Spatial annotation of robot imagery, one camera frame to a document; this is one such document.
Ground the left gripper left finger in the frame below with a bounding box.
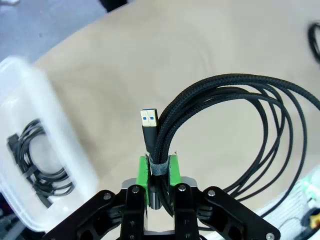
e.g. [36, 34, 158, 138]
[42, 155, 151, 240]

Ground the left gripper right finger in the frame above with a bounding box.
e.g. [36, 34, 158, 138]
[168, 154, 281, 240]

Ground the black braided USB cable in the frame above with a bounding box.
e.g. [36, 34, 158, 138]
[139, 73, 320, 232]

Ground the thin black cable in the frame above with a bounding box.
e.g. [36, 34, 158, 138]
[23, 167, 76, 210]

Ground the black power cable round plug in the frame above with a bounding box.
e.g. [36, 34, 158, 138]
[6, 119, 70, 186]

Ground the white slotted robot platform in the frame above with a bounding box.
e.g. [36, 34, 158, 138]
[254, 167, 320, 240]

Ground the yellow emergency stop box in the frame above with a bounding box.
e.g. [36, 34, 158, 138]
[301, 212, 320, 232]

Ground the translucent plastic storage bin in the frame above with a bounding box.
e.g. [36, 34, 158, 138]
[0, 56, 100, 232]

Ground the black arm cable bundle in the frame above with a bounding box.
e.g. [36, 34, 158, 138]
[307, 21, 320, 65]

